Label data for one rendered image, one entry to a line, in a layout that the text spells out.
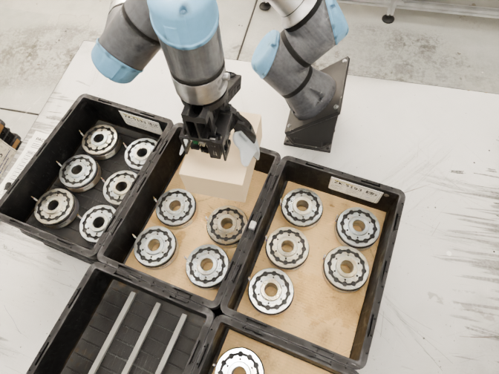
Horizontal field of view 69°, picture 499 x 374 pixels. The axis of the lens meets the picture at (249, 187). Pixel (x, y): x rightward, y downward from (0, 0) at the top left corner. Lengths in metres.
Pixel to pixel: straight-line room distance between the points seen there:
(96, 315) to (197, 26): 0.72
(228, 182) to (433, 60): 2.10
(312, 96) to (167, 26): 0.68
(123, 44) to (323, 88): 0.63
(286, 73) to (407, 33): 1.80
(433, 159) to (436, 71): 1.34
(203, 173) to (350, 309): 0.46
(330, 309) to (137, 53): 0.65
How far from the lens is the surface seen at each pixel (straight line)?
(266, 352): 0.87
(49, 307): 1.17
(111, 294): 0.96
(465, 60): 2.69
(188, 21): 0.43
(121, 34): 0.58
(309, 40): 0.97
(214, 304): 0.79
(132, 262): 0.96
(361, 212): 0.94
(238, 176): 0.66
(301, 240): 0.89
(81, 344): 0.97
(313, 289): 0.89
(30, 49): 3.03
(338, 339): 0.88
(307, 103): 1.06
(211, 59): 0.47
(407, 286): 1.08
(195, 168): 0.68
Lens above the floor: 1.70
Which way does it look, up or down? 63 degrees down
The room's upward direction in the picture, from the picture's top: 7 degrees counter-clockwise
